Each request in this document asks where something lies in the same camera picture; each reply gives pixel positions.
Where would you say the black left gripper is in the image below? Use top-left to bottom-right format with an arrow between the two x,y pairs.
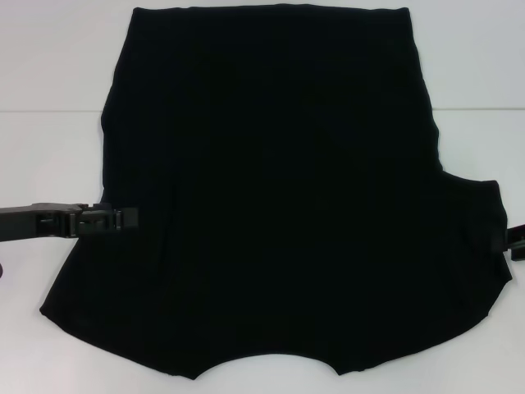
0,202 -> 141,244

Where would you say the black t-shirt with white print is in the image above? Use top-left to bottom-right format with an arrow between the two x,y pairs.
39,2 -> 514,368

